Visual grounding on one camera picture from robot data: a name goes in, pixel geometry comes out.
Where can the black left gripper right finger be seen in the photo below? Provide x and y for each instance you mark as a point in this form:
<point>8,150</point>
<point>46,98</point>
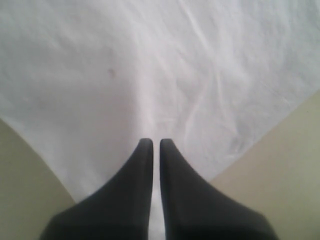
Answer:
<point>195,210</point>

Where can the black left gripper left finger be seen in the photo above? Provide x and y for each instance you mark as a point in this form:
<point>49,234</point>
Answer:
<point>119,210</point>

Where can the white t-shirt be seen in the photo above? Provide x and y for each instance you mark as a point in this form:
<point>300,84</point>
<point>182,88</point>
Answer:
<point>81,81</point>

